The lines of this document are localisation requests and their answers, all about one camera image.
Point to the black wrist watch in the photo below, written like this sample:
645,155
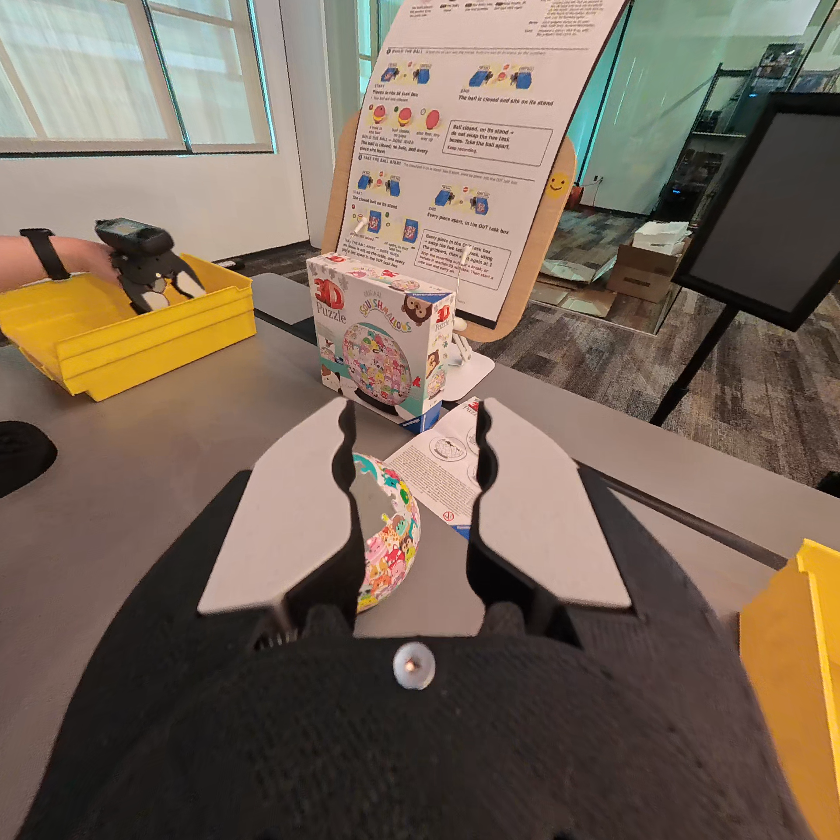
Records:
40,246

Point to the person's left forearm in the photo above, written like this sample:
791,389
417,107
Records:
12,262

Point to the yellow plastic bin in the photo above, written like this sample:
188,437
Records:
794,656
144,348

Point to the white board stand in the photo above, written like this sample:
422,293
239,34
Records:
476,367

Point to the flattened cardboard sheets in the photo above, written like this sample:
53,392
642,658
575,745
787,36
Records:
577,289

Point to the black textured round object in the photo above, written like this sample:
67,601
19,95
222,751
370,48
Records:
23,456

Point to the colourful puzzle box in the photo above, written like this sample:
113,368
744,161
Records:
374,341

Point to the person's left hand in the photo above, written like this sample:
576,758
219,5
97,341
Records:
98,259

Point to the white instruction leaflet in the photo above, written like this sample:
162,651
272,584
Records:
439,466

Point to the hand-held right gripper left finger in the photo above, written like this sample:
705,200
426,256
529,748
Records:
282,518

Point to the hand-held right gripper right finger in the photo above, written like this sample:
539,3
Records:
551,525

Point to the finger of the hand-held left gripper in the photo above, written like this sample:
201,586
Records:
157,300
190,283

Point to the black screen on stand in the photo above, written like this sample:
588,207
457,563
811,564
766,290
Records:
768,210

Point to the window with white frame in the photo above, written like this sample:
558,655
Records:
98,65

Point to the colourful puzzle ball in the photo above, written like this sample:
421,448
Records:
390,544

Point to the brown cardboard box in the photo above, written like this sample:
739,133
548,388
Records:
646,269

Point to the black shelf rack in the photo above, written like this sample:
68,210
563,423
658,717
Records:
735,118

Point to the instruction sheet on wooden board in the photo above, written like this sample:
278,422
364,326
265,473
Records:
459,131

